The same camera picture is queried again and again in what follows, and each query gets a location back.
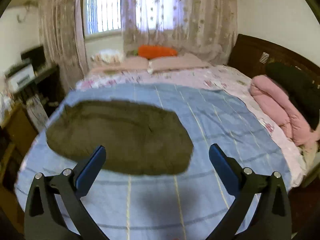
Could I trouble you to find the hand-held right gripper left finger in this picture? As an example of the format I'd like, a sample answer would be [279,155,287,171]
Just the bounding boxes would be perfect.
[24,145,111,240]

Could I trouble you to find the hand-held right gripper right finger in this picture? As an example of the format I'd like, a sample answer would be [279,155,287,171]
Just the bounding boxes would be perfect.
[209,144,293,240]

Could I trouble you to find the olive hooded puffer jacket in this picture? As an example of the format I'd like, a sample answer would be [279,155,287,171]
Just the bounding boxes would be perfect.
[46,100,194,175]

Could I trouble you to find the blue checked blanket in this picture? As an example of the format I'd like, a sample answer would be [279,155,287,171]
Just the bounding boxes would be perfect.
[14,83,292,240]

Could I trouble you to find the small white stickered cabinet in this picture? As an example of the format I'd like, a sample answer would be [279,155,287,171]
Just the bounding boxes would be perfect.
[27,100,51,132]

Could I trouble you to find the wooden cabinet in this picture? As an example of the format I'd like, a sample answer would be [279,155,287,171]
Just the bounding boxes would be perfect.
[0,102,38,230]

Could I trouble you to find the folded pink duvet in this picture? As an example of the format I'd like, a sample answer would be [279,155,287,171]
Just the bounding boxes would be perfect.
[251,75,320,151]

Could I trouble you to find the pink printed bed sheet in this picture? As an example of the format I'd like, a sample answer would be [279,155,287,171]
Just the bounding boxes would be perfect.
[75,64,308,188]

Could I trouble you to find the dark computer desk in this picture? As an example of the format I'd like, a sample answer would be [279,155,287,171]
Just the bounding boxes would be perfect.
[15,64,63,105]

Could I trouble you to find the dark cloth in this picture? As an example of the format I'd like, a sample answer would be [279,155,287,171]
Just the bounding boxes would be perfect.
[265,62,320,130]

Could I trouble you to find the pink pillow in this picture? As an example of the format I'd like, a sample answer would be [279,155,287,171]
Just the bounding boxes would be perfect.
[90,56,149,74]
[150,54,211,73]

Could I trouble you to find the floral print pillow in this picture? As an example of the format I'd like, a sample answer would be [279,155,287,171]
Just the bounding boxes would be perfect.
[91,49,124,63]

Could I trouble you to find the white printer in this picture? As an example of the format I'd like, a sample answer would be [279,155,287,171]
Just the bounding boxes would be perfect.
[4,62,36,91]

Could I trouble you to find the wooden bed headboard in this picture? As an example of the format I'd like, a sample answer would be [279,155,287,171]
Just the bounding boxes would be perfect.
[227,34,320,90]

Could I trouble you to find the black monitor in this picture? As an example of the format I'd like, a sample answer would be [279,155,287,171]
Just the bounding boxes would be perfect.
[21,45,46,68]

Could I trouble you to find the orange carrot plush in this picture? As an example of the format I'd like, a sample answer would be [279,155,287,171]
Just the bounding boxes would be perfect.
[134,45,178,59]

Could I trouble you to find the narrow pink lace curtain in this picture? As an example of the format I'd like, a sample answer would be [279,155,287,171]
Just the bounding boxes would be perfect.
[37,0,89,90]

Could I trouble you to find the wide pink lace curtain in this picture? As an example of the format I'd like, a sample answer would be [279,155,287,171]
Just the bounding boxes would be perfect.
[121,0,238,64]

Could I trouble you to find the barred window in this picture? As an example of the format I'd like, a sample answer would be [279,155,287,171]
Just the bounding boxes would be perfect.
[84,0,185,36]

